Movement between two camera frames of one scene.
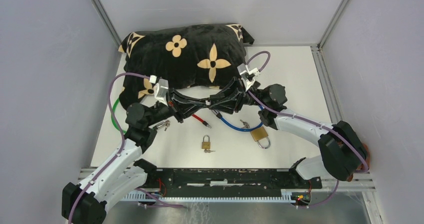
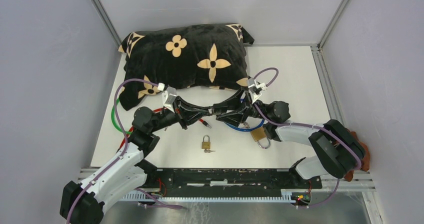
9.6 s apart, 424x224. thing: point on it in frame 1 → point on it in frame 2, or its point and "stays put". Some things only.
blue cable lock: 240,129 stays put
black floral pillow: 204,56 stays put
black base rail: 194,181 stays put
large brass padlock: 260,133 stays put
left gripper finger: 178,96 → 184,104
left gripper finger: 186,109 → 189,120
